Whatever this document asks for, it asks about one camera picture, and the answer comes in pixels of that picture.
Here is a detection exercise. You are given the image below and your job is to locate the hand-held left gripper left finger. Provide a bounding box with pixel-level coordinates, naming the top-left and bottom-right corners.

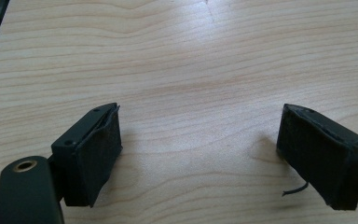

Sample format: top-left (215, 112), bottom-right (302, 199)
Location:
top-left (50, 102), bottom-right (124, 208)

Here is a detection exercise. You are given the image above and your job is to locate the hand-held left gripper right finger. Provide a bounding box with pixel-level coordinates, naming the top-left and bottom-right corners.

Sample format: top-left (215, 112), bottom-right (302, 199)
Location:
top-left (275, 103), bottom-right (358, 211)

